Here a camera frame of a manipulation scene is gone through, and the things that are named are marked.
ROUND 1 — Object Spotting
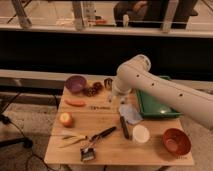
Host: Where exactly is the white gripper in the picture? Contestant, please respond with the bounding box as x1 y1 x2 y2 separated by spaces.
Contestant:
107 81 131 104

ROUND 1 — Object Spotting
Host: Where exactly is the black eraser block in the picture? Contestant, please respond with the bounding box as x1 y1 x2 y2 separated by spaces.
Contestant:
120 116 129 139

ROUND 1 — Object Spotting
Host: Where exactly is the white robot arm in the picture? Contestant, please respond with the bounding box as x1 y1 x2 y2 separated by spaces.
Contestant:
108 54 213 131

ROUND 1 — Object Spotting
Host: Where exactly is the purple bowl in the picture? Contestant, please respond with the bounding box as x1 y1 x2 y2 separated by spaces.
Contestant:
65 75 87 93

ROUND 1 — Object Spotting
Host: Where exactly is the red bowl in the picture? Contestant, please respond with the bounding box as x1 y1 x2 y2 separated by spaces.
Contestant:
162 128 191 156

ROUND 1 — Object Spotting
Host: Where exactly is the blue grey cloth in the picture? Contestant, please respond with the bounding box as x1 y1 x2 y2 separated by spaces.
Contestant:
119 104 143 125

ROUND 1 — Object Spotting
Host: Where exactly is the dark red grape bunch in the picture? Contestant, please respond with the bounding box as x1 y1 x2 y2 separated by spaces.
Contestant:
83 82 103 97

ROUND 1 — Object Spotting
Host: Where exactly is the green plastic tray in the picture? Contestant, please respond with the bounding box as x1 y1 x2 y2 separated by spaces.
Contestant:
134 75 183 119

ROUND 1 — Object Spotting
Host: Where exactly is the orange carrot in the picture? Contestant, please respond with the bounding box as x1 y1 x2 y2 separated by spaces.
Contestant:
65 100 86 107

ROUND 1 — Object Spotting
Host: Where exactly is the white plastic cup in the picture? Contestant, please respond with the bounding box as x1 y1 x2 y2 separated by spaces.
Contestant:
132 125 150 144

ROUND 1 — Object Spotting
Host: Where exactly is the red yellow apple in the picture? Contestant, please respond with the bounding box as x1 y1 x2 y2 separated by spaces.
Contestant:
59 112 73 127

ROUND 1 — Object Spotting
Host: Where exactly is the yellow green banana peel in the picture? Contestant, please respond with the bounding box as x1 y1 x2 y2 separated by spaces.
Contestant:
59 131 87 148

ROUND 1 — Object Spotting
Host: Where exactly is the seated person in background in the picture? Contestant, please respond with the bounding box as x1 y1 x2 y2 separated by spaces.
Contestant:
113 0 198 29

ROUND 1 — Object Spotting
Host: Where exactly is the black tripod stand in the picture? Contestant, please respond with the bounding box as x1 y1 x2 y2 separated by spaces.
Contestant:
0 93 33 149

